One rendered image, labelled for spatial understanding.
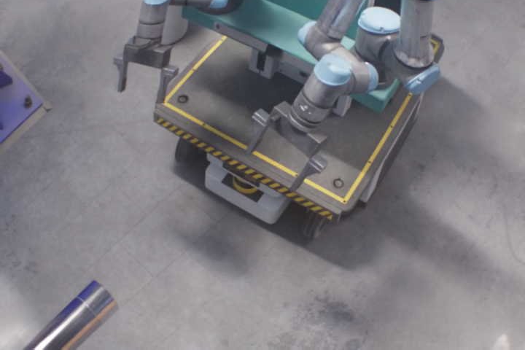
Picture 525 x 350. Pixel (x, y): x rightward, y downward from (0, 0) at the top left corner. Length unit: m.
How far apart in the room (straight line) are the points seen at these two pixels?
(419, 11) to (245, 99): 0.98
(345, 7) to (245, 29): 0.49
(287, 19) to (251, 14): 0.10
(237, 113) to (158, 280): 0.59
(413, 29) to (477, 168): 1.29
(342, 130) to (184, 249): 0.63
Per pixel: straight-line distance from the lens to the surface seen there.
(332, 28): 1.96
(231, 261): 2.72
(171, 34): 3.23
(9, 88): 3.21
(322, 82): 1.85
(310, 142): 1.93
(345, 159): 2.59
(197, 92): 2.69
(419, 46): 1.98
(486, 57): 3.60
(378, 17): 2.13
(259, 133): 2.00
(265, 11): 2.40
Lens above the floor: 2.38
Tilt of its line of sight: 54 degrees down
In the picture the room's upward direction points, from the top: 11 degrees clockwise
